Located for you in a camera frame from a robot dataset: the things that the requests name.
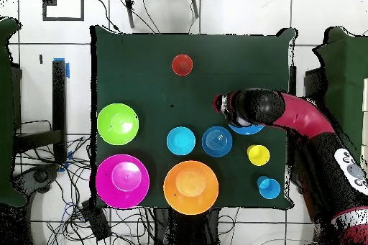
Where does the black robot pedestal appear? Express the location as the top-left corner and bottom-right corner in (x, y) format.
(153, 207), (222, 245)

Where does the tangle of floor cables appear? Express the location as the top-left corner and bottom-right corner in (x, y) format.
(14, 119), (156, 245)

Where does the magenta pink plastic bowl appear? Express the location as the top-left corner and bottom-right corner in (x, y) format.
(95, 153), (151, 210)

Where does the dark green tablecloth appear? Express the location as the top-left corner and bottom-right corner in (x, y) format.
(89, 24), (298, 210)

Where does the gray pedestal foot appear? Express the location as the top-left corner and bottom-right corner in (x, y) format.
(12, 163), (60, 197)

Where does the large blue plastic bowl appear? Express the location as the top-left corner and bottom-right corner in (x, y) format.
(229, 123), (265, 136)

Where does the green cloth covered side table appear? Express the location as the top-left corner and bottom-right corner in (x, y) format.
(313, 26), (368, 214)
(0, 17), (28, 208)

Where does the lime green plastic bowl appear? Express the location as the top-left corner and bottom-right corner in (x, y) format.
(96, 103), (140, 146)

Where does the orange plastic bowl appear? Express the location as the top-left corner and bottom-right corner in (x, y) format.
(162, 160), (220, 216)

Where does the black metal table frame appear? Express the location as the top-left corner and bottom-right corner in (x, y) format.
(12, 59), (68, 165)
(287, 65), (327, 99)

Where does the medium translucent blue bowl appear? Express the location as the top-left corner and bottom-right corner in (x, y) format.
(201, 126), (234, 158)

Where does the red-orange plastic cup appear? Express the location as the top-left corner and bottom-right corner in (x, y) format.
(171, 53), (194, 77)

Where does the black cable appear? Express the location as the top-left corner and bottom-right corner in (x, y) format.
(92, 0), (122, 34)

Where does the yellow plastic cup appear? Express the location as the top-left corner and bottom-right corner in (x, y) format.
(246, 144), (271, 167)

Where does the white boxes stack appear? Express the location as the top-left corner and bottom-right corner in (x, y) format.
(360, 77), (368, 154)

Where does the blue tape strip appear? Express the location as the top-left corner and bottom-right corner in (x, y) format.
(52, 57), (70, 79)

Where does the light blue plastic cup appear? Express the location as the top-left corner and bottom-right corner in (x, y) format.
(256, 175), (282, 200)

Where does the black power brick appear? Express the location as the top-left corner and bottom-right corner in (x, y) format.
(80, 199), (112, 242)

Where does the small cyan plastic bowl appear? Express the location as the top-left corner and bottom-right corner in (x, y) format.
(166, 126), (197, 157)

